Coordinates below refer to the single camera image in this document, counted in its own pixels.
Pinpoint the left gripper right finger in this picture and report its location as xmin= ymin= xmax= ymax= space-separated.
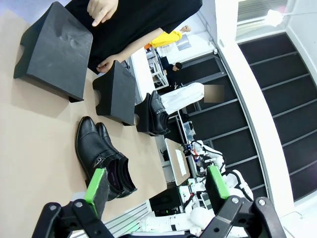
xmin=202 ymin=165 xmax=288 ymax=238

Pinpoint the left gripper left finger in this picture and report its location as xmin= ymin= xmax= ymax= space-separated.
xmin=31 ymin=167 xmax=111 ymax=238

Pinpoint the black leather buckle shoe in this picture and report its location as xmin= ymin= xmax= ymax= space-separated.
xmin=160 ymin=109 xmax=172 ymax=134
xmin=150 ymin=90 xmax=168 ymax=136

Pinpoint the person's left forearm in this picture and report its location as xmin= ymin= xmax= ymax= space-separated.
xmin=116 ymin=27 xmax=165 ymax=62

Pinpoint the person in white shirt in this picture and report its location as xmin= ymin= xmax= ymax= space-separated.
xmin=160 ymin=82 xmax=225 ymax=115

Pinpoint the black shoe stand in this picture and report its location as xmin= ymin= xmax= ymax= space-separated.
xmin=92 ymin=60 xmax=137 ymax=126
xmin=13 ymin=1 xmax=94 ymax=102

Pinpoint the seated person in black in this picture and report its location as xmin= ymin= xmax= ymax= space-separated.
xmin=163 ymin=61 xmax=184 ymax=87

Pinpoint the person in black t-shirt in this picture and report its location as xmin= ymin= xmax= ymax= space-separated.
xmin=64 ymin=0 xmax=204 ymax=75

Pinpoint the person's left hand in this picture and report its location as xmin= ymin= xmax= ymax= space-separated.
xmin=96 ymin=55 xmax=122 ymax=74

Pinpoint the person's right hand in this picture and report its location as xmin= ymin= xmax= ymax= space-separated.
xmin=88 ymin=0 xmax=120 ymax=27

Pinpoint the white paper sheet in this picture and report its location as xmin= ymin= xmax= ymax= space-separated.
xmin=174 ymin=148 xmax=190 ymax=176

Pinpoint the black leather ankle shoe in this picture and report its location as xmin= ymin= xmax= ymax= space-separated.
xmin=75 ymin=116 xmax=129 ymax=202
xmin=95 ymin=121 xmax=138 ymax=199

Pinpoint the beige top table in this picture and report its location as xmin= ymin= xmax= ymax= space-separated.
xmin=164 ymin=137 xmax=192 ymax=186

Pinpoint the black shoe at table edge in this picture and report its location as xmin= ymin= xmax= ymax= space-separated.
xmin=134 ymin=93 xmax=159 ymax=137

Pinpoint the white side table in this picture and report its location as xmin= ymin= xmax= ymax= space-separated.
xmin=130 ymin=47 xmax=159 ymax=105

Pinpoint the mannequin in yellow jacket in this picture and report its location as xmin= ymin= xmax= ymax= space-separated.
xmin=148 ymin=24 xmax=192 ymax=49

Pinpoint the white ceiling lamp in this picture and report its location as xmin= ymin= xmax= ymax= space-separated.
xmin=266 ymin=8 xmax=286 ymax=27

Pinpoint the white robot with coloured wires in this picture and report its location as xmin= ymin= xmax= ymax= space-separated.
xmin=189 ymin=139 xmax=226 ymax=179

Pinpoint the aluminium frame rail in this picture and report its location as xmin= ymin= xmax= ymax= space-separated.
xmin=103 ymin=200 xmax=151 ymax=224

